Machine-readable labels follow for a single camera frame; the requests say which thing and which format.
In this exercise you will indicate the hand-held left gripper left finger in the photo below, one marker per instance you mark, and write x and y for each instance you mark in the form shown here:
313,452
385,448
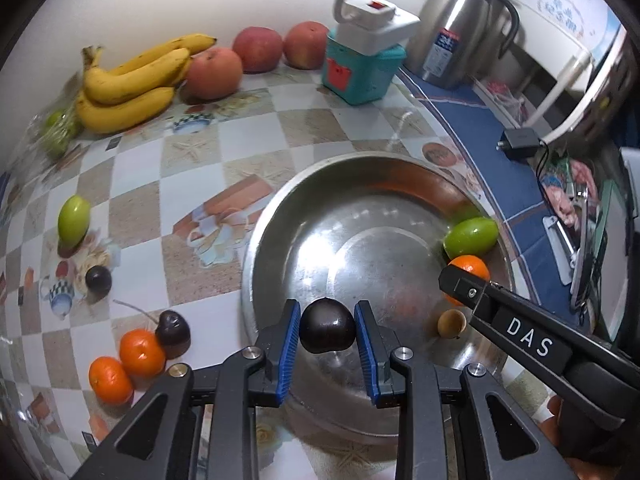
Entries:
289,350

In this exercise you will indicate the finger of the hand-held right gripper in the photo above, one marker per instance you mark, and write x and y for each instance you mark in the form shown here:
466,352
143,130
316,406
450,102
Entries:
500,310

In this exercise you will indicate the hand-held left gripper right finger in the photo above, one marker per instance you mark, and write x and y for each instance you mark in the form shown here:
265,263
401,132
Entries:
365,355

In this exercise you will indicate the round dark plum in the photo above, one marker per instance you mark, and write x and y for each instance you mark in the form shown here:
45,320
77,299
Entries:
327,327

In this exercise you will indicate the orange mandarin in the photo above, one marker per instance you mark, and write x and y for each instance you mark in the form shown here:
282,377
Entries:
470,266
142,353
110,380

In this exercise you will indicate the steel basin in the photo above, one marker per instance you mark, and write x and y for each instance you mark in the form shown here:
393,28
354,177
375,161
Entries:
350,240

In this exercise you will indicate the dark cherry with stem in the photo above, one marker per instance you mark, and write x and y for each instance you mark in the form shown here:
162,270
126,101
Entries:
172,331

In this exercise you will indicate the small dark plum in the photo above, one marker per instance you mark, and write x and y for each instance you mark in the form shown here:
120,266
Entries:
98,281

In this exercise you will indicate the green jujube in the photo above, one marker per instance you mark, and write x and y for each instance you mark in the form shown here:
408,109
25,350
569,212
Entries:
74,220
470,237

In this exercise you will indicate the person's right hand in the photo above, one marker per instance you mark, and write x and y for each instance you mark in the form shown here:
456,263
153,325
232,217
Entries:
553,417

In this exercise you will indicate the tan longan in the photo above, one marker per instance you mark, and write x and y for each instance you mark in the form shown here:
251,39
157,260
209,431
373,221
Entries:
452,323

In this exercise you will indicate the printed packet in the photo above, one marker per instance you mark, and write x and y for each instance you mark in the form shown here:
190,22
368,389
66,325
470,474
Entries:
567,195

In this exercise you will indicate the black power adapter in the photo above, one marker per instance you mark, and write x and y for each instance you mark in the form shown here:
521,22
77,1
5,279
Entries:
517,142

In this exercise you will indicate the pink white plastic bag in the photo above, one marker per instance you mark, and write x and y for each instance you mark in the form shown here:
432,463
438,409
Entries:
505,100

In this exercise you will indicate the checked printed tablecloth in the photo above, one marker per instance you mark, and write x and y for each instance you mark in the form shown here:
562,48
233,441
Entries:
310,125

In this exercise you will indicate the teal plastic box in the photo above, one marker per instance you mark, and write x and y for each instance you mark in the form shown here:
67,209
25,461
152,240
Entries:
360,77

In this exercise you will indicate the steel thermos jug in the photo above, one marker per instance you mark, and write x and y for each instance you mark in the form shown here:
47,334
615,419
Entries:
460,35

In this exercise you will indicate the red apple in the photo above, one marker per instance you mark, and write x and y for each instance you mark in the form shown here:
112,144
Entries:
257,49
215,74
306,45

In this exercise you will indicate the yellow banana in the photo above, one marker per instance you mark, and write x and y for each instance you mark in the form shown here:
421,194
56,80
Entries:
182,72
125,112
175,46
125,82

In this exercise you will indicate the white desk lamp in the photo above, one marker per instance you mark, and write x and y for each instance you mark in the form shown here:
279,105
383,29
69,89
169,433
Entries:
375,22

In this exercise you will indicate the plastic bag of green jujubes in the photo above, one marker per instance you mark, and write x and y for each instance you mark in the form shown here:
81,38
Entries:
57,130

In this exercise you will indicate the white tubular frame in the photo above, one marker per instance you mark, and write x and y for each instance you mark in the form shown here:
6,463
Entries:
575,90

